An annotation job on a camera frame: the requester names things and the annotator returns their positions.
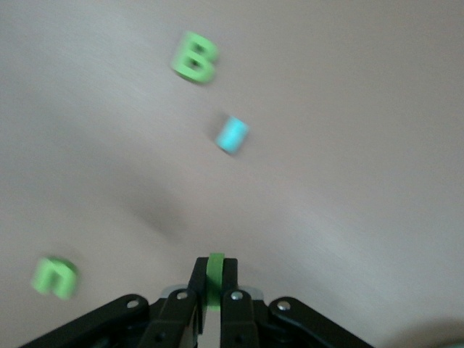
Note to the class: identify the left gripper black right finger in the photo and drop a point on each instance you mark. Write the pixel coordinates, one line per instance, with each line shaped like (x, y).
(237, 319)

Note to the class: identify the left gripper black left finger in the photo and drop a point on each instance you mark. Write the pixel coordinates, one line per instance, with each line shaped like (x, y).
(174, 319)

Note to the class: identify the green rounded foam letter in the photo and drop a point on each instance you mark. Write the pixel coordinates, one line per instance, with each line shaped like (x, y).
(215, 275)

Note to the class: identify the green letter u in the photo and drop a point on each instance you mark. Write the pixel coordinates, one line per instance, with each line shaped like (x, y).
(54, 266)

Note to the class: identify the green letter B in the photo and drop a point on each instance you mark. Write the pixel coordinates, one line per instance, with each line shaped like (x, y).
(180, 63)

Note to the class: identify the small teal letter piece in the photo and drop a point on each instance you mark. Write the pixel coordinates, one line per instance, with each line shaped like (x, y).
(232, 135)

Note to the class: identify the brown table cover sheet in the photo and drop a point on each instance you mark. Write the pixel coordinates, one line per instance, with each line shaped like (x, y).
(362, 108)

